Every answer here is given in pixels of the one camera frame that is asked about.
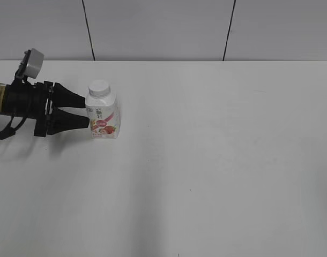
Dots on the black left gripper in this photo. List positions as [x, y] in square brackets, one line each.
[28, 101]

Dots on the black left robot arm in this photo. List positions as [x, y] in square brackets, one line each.
[5, 133]

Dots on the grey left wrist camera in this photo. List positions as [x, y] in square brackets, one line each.
[31, 64]

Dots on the white yogurt drink bottle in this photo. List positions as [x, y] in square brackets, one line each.
[104, 115]

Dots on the white screw cap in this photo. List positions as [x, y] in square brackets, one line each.
[99, 88]

